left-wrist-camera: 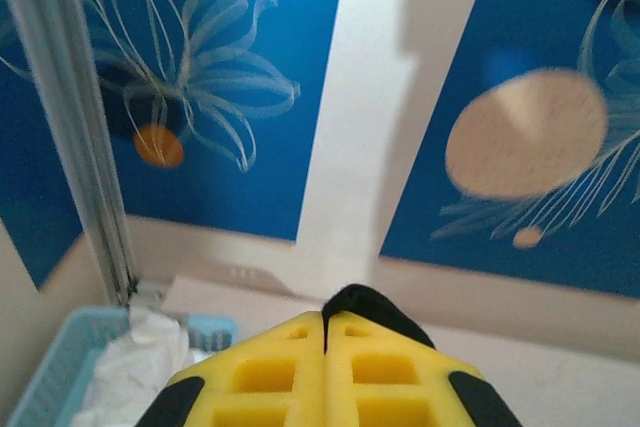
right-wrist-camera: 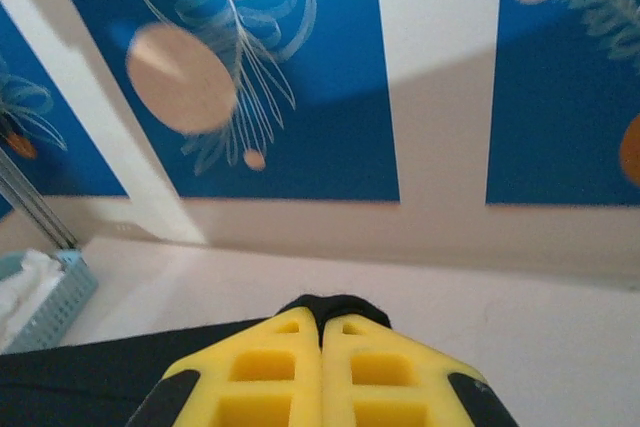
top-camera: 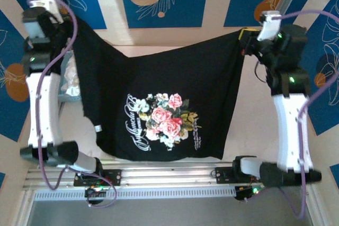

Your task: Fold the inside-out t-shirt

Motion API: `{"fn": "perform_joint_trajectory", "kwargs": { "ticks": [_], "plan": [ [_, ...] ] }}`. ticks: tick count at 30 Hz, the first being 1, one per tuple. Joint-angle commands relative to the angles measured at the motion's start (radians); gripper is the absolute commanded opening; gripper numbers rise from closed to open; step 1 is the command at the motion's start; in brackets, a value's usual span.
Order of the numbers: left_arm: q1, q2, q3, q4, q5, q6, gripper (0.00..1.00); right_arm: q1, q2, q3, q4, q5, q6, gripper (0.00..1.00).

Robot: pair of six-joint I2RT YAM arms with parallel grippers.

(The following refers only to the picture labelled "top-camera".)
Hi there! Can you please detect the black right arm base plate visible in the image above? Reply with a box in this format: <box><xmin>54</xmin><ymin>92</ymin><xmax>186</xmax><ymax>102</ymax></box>
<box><xmin>215</xmin><ymin>167</ymin><xmax>239</xmax><ymax>184</ymax></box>

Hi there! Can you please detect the black t-shirt with rose print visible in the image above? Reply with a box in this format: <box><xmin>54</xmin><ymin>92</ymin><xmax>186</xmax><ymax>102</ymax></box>
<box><xmin>69</xmin><ymin>15</ymin><xmax>248</xmax><ymax>162</ymax></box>

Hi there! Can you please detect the crumpled white cloth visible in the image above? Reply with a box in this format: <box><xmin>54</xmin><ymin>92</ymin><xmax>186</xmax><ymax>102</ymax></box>
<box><xmin>61</xmin><ymin>58</ymin><xmax>82</xmax><ymax>97</ymax></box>

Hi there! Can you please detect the light blue plastic basket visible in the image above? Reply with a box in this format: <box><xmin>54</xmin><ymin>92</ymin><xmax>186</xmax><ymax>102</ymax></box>
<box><xmin>57</xmin><ymin>50</ymin><xmax>83</xmax><ymax>104</ymax></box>

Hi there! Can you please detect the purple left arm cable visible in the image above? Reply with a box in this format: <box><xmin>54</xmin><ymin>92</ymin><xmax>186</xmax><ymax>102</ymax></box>
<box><xmin>26</xmin><ymin>0</ymin><xmax>118</xmax><ymax>208</ymax></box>

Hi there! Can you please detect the small black electronics board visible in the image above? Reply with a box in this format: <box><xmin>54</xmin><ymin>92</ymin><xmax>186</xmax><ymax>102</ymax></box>
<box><xmin>84</xmin><ymin>186</ymin><xmax>108</xmax><ymax>205</ymax></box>
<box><xmin>234</xmin><ymin>185</ymin><xmax>263</xmax><ymax>202</ymax></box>

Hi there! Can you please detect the long aluminium base rail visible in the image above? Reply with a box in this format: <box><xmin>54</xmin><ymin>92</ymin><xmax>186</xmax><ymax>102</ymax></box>
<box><xmin>22</xmin><ymin>158</ymin><xmax>265</xmax><ymax>191</ymax></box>

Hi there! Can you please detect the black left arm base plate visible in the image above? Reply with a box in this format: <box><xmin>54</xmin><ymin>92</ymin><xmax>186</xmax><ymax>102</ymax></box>
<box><xmin>73</xmin><ymin>169</ymin><xmax>122</xmax><ymax>187</ymax></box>

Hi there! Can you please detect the white slotted cable duct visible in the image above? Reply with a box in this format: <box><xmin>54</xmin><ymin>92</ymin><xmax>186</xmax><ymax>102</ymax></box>
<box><xmin>33</xmin><ymin>186</ymin><xmax>237</xmax><ymax>202</ymax></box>

